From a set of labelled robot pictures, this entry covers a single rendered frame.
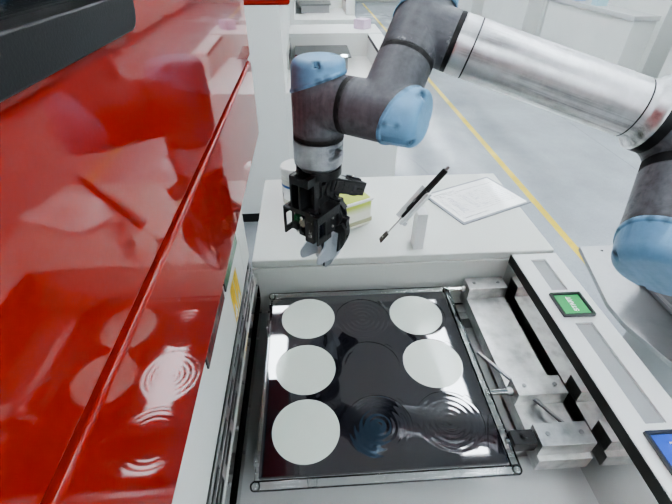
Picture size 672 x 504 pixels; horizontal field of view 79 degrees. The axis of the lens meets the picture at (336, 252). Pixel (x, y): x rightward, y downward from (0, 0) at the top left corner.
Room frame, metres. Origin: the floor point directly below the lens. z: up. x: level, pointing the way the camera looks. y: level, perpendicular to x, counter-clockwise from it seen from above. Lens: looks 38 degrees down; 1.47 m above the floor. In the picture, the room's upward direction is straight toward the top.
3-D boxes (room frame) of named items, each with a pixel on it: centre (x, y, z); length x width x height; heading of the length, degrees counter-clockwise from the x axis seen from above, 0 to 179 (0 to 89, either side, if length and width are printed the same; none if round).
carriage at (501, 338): (0.46, -0.32, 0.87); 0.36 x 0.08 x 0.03; 3
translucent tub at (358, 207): (0.77, -0.03, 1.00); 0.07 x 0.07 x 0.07; 30
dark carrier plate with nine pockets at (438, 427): (0.43, -0.06, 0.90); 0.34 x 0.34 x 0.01; 3
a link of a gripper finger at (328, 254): (0.57, 0.02, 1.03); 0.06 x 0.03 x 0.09; 145
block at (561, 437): (0.30, -0.33, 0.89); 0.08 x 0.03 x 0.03; 93
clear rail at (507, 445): (0.44, -0.24, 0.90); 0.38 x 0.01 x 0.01; 3
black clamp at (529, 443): (0.30, -0.27, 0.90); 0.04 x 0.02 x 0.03; 93
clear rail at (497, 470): (0.25, -0.07, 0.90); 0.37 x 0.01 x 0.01; 93
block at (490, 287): (0.63, -0.31, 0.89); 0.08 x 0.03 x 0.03; 93
